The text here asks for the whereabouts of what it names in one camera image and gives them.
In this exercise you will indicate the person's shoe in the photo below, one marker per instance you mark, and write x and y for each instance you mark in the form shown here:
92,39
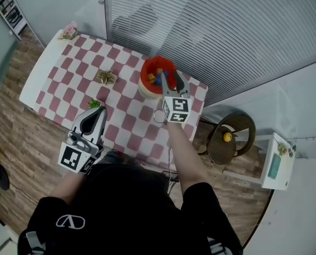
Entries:
112,157
136,163

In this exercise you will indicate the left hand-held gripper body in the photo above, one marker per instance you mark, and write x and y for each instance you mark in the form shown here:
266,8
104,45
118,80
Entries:
70,158

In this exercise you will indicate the blue cube block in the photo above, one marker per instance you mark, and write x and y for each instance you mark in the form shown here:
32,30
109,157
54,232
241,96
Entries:
165,74

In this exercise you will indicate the small flower decoration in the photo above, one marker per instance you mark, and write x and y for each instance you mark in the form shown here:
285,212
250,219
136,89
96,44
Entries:
282,149

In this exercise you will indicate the person's left shoe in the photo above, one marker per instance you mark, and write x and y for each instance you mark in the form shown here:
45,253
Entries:
112,157

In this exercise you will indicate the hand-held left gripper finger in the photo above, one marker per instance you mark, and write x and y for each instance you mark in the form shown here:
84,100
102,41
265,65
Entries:
101,126
78,124

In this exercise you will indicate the red and cream bucket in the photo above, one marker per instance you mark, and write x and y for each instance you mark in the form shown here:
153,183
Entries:
147,92

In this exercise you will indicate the brown succulent potted plant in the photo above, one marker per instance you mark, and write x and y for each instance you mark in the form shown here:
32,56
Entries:
106,77

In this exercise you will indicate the white side table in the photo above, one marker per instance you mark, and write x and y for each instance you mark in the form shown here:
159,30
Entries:
283,177

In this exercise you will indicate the person's right shoe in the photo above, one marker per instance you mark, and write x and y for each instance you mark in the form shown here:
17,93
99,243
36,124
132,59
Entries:
136,163

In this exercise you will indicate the teal book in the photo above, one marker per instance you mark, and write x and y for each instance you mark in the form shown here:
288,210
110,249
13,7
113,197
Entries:
274,166

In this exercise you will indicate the person's left forearm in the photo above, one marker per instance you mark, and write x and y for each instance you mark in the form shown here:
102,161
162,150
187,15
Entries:
66,186

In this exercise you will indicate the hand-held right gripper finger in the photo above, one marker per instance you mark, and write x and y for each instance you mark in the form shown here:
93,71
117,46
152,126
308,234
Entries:
165,85
181,84

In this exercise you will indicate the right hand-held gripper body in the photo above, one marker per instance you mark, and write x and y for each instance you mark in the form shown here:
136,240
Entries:
177,106

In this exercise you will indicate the yellow fruit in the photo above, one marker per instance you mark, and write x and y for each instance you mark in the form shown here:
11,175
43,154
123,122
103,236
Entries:
227,137

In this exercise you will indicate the dark wicker chair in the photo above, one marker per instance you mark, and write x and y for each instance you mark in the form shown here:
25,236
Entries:
221,150

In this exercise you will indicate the person's right forearm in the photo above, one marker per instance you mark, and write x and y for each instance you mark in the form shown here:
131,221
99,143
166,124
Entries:
188,158

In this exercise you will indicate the green potted plant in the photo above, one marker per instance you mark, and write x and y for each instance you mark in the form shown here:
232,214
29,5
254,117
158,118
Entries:
94,104

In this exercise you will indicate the person's black shirt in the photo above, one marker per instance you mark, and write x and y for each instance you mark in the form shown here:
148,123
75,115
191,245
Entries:
133,216

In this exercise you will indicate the black metal frame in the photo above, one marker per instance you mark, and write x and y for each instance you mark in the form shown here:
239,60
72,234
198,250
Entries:
170,182

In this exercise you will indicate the white window blinds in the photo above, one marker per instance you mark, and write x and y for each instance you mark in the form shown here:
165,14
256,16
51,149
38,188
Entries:
226,23

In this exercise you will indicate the pink checkered tablecloth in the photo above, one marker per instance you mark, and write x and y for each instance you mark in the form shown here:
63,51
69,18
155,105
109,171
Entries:
91,62

